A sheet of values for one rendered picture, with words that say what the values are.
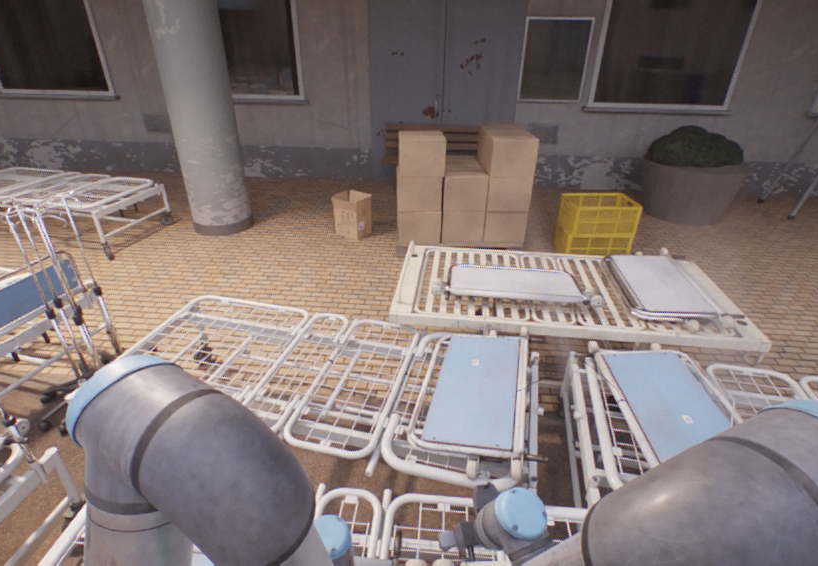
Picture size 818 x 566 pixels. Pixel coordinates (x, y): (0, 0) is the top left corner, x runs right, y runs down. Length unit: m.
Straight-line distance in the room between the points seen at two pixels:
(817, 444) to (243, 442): 0.48
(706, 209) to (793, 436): 5.60
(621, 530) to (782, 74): 7.21
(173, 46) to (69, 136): 4.08
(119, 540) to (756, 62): 7.27
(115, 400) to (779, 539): 0.56
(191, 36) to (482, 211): 2.95
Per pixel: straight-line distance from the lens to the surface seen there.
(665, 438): 2.06
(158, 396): 0.51
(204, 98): 4.84
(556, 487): 2.47
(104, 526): 0.60
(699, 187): 5.88
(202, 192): 5.05
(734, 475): 0.44
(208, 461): 0.46
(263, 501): 0.47
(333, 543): 1.02
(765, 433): 0.49
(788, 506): 0.45
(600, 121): 6.74
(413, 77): 6.39
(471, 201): 4.20
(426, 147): 4.02
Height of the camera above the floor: 1.89
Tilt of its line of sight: 29 degrees down
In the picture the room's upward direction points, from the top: 1 degrees clockwise
